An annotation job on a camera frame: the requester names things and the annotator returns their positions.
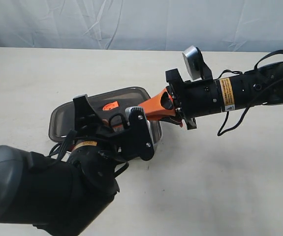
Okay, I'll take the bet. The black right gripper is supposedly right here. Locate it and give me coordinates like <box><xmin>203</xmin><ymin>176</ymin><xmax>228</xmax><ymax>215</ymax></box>
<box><xmin>138</xmin><ymin>69</ymin><xmax>221</xmax><ymax>130</ymax></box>

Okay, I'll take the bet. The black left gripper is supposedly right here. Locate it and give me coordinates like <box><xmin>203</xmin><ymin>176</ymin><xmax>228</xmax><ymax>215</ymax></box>
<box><xmin>70</xmin><ymin>95</ymin><xmax>136</xmax><ymax>163</ymax></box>

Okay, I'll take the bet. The dark transparent lunch box lid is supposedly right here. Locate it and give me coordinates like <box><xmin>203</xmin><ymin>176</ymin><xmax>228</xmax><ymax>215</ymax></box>
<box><xmin>48</xmin><ymin>87</ymin><xmax>162</xmax><ymax>152</ymax></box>

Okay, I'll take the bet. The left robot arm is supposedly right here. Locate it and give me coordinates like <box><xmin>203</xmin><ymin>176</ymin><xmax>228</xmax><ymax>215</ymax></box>
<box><xmin>0</xmin><ymin>95</ymin><xmax>154</xmax><ymax>236</ymax></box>

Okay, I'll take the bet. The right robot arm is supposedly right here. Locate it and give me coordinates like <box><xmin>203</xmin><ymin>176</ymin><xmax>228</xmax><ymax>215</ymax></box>
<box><xmin>140</xmin><ymin>61</ymin><xmax>283</xmax><ymax>129</ymax></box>

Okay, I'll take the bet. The steel two-compartment lunch box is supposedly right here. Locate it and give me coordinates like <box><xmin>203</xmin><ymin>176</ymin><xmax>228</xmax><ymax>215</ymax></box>
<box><xmin>58</xmin><ymin>121</ymin><xmax>158</xmax><ymax>164</ymax></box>

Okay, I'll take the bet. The light blue backdrop cloth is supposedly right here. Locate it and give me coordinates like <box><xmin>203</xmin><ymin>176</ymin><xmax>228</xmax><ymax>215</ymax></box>
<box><xmin>0</xmin><ymin>0</ymin><xmax>283</xmax><ymax>52</ymax></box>

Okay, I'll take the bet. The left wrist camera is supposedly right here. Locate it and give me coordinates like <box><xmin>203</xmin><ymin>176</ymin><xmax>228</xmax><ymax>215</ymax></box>
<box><xmin>125</xmin><ymin>106</ymin><xmax>155</xmax><ymax>161</ymax></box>

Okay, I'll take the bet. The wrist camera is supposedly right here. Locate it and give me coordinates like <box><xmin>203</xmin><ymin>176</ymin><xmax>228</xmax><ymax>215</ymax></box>
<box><xmin>182</xmin><ymin>46</ymin><xmax>213</xmax><ymax>80</ymax></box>
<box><xmin>125</xmin><ymin>106</ymin><xmax>155</xmax><ymax>161</ymax></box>

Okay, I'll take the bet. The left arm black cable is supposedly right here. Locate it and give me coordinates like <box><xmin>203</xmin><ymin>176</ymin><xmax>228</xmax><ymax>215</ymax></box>
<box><xmin>48</xmin><ymin>113</ymin><xmax>129</xmax><ymax>175</ymax></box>

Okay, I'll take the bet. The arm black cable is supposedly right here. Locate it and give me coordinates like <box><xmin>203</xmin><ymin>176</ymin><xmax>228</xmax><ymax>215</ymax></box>
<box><xmin>48</xmin><ymin>113</ymin><xmax>129</xmax><ymax>175</ymax></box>
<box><xmin>217</xmin><ymin>49</ymin><xmax>283</xmax><ymax>137</ymax></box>

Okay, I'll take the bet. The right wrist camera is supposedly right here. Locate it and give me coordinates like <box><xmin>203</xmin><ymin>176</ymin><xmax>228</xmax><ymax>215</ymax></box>
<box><xmin>182</xmin><ymin>46</ymin><xmax>213</xmax><ymax>80</ymax></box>

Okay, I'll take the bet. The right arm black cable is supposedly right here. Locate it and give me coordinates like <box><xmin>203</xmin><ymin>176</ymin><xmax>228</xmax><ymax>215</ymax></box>
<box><xmin>217</xmin><ymin>49</ymin><xmax>283</xmax><ymax>137</ymax></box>

